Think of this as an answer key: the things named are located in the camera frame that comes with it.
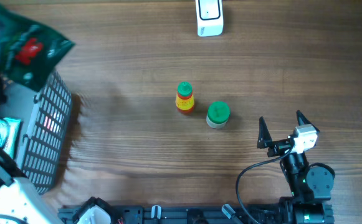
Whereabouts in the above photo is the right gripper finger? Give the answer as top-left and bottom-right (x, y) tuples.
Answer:
(258, 116), (272, 142)
(296, 110), (320, 133)

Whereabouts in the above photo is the red sriracha sauce bottle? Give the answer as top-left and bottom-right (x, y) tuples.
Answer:
(175, 82), (195, 114)

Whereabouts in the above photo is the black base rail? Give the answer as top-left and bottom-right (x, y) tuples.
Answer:
(58, 197), (335, 224)

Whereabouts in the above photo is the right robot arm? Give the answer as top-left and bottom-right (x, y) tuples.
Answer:
(257, 111), (335, 224)

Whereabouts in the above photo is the grey plastic basket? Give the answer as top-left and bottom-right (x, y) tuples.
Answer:
(0, 71), (72, 195)

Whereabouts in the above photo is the teal tissue pack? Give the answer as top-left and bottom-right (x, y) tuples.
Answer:
(0, 118), (21, 159)

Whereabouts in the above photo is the green lid white jar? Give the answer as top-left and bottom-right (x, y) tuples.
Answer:
(206, 101), (231, 129)

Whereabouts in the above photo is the green glove package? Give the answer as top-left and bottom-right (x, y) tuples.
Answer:
(0, 4), (75, 91)

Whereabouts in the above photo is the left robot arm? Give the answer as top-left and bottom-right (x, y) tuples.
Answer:
(0, 76), (62, 224)

